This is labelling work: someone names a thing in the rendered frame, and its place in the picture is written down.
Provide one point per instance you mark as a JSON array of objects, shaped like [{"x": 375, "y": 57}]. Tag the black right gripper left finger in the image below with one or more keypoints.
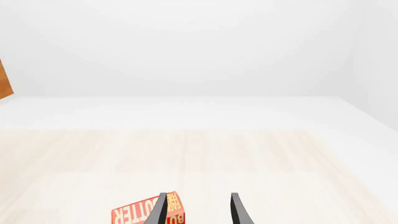
[{"x": 158, "y": 212}]

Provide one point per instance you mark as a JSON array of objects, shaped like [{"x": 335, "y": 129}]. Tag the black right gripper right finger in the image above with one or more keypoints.
[{"x": 238, "y": 213}]

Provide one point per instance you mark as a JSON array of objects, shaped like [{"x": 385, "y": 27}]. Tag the red butter box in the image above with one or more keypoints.
[{"x": 130, "y": 213}]

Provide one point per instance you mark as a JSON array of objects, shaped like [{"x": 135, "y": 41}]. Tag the wooden cabinet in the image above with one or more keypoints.
[{"x": 4, "y": 81}]

